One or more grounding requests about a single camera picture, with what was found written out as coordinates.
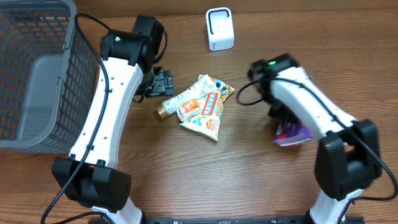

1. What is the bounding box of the white tube gold cap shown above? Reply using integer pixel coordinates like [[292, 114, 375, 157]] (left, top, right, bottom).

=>
[[157, 75, 218, 119]]

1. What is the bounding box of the yellow snack bag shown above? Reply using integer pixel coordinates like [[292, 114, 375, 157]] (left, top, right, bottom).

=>
[[180, 77, 235, 141]]

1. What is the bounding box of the red purple pad package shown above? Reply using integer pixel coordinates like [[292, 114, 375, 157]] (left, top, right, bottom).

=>
[[274, 121, 313, 147]]

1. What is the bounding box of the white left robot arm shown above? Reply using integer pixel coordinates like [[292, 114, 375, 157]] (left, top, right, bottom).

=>
[[52, 15, 174, 223]]

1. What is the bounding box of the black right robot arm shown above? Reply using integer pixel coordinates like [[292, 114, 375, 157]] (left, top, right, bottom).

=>
[[248, 54, 382, 223]]

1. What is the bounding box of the white barcode scanner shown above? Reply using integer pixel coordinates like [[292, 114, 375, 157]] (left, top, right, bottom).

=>
[[205, 7, 234, 51]]

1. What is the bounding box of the grey plastic basket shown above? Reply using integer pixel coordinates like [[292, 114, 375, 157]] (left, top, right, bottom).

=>
[[1, 1, 96, 153]]

